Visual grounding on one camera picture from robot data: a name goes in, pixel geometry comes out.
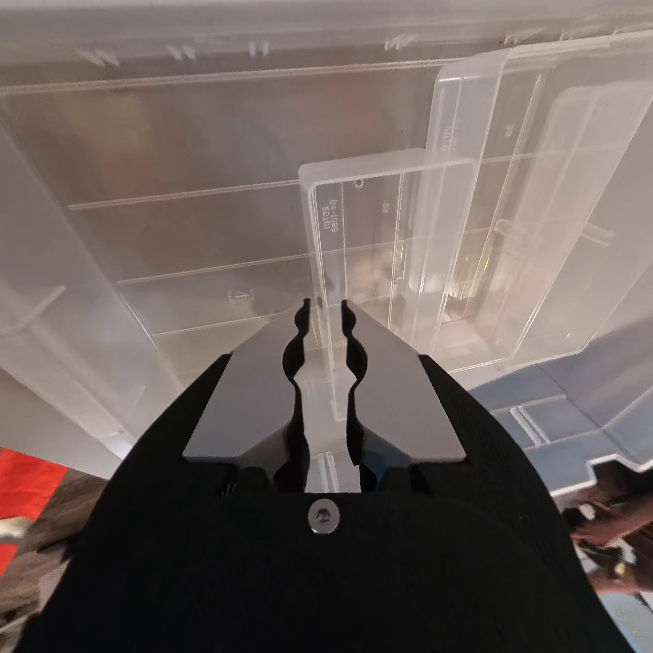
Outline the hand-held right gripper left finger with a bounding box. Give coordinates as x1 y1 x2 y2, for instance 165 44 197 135
182 299 314 491

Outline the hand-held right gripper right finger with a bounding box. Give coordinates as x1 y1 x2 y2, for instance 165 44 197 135
340 299 467 481

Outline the clear plastic storage bin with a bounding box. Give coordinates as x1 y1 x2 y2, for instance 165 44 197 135
0 0 653 498

